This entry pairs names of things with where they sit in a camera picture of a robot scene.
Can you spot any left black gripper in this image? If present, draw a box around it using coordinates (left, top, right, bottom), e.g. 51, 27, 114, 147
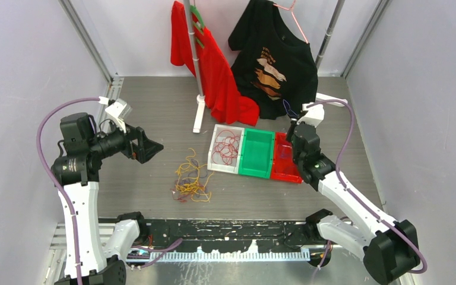
88, 116, 163, 163

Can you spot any colourful wire bundle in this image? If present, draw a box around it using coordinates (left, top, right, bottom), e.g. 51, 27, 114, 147
170, 147, 215, 204

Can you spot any red wire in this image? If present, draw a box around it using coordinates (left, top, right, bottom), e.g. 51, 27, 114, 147
211, 129, 241, 166

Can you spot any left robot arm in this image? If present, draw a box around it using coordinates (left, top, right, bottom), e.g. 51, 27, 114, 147
51, 112, 164, 284

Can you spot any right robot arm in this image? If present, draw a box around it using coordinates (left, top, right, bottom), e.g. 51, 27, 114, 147
286, 121, 427, 284

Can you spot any red plastic bin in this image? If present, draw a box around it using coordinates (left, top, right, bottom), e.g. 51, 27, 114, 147
270, 132, 303, 184

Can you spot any green plastic bin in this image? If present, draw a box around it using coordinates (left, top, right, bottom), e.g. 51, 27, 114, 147
238, 128, 275, 179

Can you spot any white plastic bin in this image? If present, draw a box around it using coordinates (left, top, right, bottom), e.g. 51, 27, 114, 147
207, 124, 245, 175

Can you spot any black printed t-shirt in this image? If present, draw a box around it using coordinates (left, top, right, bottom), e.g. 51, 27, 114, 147
228, 1, 318, 120

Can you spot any red t-shirt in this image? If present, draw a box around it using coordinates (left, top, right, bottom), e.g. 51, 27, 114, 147
170, 1, 259, 126

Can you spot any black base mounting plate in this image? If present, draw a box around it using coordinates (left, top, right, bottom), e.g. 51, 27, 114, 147
134, 219, 327, 254

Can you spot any metal clothes rack pole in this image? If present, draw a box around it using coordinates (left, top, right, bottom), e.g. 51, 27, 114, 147
183, 0, 205, 102

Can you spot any pink clothes hanger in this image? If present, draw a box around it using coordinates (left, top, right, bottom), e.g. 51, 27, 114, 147
273, 0, 309, 44

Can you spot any right metal rack pole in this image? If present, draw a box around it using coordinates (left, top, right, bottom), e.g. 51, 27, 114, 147
315, 0, 345, 69

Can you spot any green clothes hanger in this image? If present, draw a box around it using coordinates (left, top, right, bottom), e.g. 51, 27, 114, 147
190, 5, 205, 49

